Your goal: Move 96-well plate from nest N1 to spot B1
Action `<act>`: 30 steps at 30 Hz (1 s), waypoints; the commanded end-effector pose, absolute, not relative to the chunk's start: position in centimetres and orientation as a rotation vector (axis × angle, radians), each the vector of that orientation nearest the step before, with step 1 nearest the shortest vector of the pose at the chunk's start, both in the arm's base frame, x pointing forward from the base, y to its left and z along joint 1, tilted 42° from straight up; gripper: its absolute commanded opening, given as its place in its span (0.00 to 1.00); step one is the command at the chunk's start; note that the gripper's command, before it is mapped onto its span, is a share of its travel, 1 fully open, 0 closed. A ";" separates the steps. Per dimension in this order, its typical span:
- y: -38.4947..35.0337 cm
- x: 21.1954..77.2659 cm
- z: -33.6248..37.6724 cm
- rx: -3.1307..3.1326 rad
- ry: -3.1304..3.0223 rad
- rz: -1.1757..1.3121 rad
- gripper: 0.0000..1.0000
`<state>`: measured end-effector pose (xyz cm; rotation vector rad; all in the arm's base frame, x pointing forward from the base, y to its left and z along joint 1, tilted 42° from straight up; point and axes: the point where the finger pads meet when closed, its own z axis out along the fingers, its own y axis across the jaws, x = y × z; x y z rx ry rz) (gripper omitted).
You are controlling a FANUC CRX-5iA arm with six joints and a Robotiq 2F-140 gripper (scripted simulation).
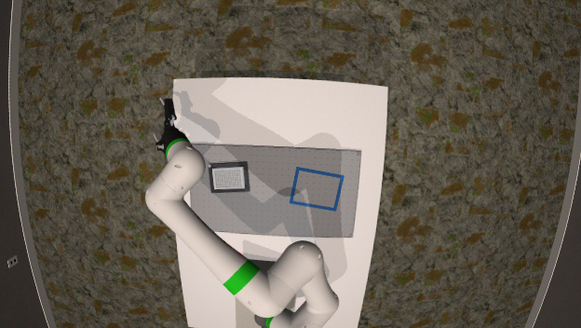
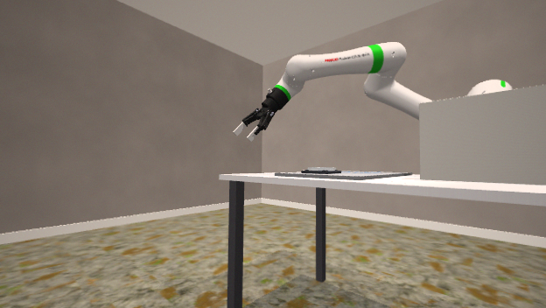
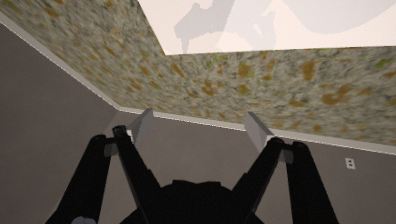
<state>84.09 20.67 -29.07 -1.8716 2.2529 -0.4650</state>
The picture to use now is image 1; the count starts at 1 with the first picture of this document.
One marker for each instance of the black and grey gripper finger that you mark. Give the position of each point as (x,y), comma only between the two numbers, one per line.
(169,111)
(158,140)

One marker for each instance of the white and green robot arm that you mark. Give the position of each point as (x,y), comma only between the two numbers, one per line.
(266,294)

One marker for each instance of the blue tape outline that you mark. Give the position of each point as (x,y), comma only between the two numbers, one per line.
(312,205)

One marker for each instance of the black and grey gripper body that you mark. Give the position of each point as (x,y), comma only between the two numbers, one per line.
(169,129)

